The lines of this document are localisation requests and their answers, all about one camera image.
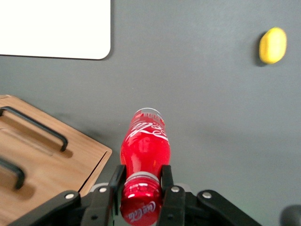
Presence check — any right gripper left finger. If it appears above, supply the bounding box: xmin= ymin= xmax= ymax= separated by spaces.
xmin=9 ymin=164 xmax=127 ymax=226

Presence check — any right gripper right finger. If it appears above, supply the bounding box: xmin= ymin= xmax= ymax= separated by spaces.
xmin=159 ymin=165 xmax=261 ymax=226

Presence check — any red coke bottle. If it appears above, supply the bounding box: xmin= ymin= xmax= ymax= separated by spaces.
xmin=119 ymin=107 xmax=170 ymax=226

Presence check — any cream plastic tray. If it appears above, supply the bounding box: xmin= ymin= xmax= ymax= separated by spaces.
xmin=0 ymin=0 xmax=111 ymax=60

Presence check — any wooden drawer cabinet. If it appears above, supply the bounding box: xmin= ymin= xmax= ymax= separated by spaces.
xmin=0 ymin=94 xmax=113 ymax=226

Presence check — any wooden drawer front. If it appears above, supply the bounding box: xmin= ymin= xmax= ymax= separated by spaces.
xmin=0 ymin=150 xmax=82 ymax=226
xmin=0 ymin=94 xmax=113 ymax=196

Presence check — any yellow lemon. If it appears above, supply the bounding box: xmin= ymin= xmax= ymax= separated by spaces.
xmin=259 ymin=27 xmax=288 ymax=65

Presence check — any black metal drawer handle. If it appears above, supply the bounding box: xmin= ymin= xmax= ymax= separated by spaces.
xmin=0 ymin=156 xmax=25 ymax=190
xmin=0 ymin=106 xmax=69 ymax=152

